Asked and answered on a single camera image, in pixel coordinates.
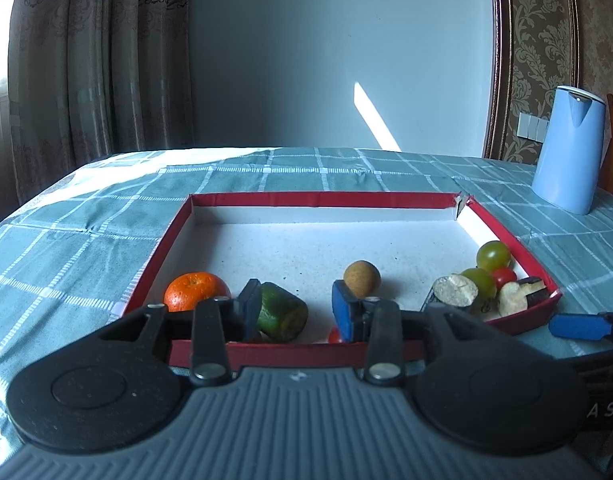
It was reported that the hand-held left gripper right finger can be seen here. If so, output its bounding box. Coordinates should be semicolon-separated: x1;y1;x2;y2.
331;281;503;387

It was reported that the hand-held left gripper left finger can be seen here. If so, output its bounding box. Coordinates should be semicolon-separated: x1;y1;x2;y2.
97;279;263;387

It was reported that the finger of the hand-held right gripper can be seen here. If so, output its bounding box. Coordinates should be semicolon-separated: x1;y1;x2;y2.
548;310;613;345

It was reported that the green cucumber piece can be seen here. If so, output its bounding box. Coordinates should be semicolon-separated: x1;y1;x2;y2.
256;281;309;344

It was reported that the brown longan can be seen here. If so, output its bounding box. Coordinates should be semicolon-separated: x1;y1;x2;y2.
343;260;383;299

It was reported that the red cardboard box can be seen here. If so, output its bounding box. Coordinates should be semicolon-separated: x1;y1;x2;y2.
120;191;564;368

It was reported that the orange tangerine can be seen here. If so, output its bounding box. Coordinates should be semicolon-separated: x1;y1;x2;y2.
164;272;232;314

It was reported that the cut eggplant wedge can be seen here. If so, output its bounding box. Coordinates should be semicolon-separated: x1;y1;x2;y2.
496;277;548;319

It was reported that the green grape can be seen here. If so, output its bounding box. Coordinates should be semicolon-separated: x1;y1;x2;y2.
459;267;499;307
476;240;513;271

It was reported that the round eggplant piece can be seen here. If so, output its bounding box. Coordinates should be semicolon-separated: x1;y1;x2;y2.
421;273;480;317

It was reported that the blue kettle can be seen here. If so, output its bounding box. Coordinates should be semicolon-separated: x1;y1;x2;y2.
531;85;609;216

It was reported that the teal checked tablecloth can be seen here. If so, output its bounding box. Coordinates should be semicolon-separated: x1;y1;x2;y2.
0;147;613;480

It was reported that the brown patterned curtain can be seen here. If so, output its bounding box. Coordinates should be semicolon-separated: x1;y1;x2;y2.
0;0;195;207

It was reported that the white wall switch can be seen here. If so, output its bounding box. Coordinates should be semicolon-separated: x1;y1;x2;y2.
517;111;551;141

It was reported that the wooden wall trim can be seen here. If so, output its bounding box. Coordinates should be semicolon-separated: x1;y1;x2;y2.
481;0;582;162

